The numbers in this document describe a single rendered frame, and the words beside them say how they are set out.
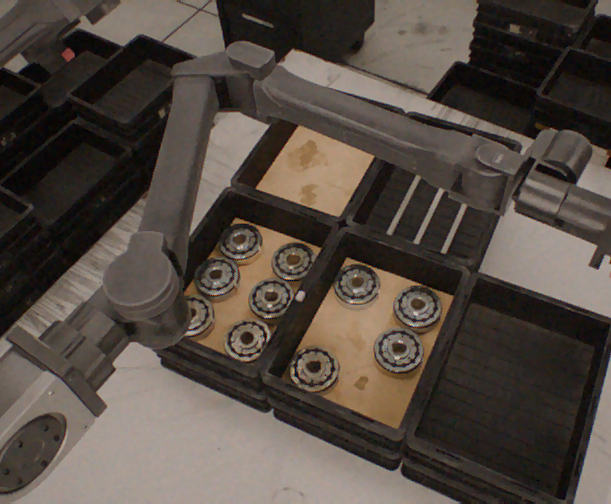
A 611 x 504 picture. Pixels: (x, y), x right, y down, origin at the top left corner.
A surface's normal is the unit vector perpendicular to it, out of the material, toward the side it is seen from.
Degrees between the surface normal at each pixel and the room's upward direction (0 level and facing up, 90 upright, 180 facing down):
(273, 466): 0
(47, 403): 90
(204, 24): 0
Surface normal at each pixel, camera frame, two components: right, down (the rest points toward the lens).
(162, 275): -0.07, -0.58
